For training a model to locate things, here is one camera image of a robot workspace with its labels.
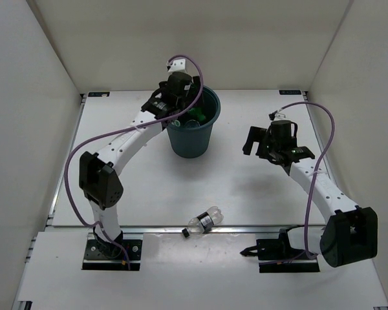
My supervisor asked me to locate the green plastic soda bottle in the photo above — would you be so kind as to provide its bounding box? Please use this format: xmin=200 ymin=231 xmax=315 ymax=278
xmin=188 ymin=107 xmax=206 ymax=123

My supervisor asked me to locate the blue label clear water bottle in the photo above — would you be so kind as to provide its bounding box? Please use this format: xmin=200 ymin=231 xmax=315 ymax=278
xmin=184 ymin=119 xmax=200 ymax=129

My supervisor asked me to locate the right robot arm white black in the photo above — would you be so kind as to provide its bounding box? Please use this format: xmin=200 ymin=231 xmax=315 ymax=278
xmin=242 ymin=120 xmax=378 ymax=267

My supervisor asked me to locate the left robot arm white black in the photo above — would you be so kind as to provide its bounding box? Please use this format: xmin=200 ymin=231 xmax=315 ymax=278
xmin=79 ymin=72 xmax=200 ymax=258

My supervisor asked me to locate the dark teal plastic bin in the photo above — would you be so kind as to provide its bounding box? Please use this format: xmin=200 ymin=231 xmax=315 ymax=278
xmin=167 ymin=87 xmax=221 ymax=158

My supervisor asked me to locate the black label sticker right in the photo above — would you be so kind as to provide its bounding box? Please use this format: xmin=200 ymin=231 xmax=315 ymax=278
xmin=279 ymin=90 xmax=301 ymax=96

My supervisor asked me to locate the black label sticker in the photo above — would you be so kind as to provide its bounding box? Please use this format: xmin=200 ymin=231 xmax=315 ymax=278
xmin=279 ymin=90 xmax=301 ymax=96
xmin=87 ymin=92 xmax=110 ymax=98

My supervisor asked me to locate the black label sticker left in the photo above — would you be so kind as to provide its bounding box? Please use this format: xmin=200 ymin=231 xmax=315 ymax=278
xmin=87 ymin=92 xmax=110 ymax=98

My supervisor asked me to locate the clear bottle black label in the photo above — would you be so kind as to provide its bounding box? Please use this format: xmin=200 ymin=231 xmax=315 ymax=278
xmin=182 ymin=206 xmax=224 ymax=238

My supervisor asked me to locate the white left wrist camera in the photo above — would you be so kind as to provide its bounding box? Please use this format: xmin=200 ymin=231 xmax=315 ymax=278
xmin=166 ymin=58 xmax=187 ymax=74

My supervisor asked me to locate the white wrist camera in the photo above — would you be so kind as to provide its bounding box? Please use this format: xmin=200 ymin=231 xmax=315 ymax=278
xmin=268 ymin=109 xmax=286 ymax=121
xmin=166 ymin=58 xmax=187 ymax=74

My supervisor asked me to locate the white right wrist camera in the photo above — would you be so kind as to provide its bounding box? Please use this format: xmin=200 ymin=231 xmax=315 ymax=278
xmin=268 ymin=109 xmax=286 ymax=121

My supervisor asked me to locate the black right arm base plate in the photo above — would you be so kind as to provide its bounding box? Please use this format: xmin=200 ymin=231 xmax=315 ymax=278
xmin=240 ymin=225 xmax=320 ymax=273

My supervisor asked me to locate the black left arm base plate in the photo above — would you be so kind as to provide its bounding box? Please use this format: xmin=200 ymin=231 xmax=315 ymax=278
xmin=81 ymin=233 xmax=143 ymax=271

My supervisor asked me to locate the aluminium table edge rail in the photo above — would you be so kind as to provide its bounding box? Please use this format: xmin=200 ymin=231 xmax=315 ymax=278
xmin=45 ymin=224 xmax=350 ymax=235

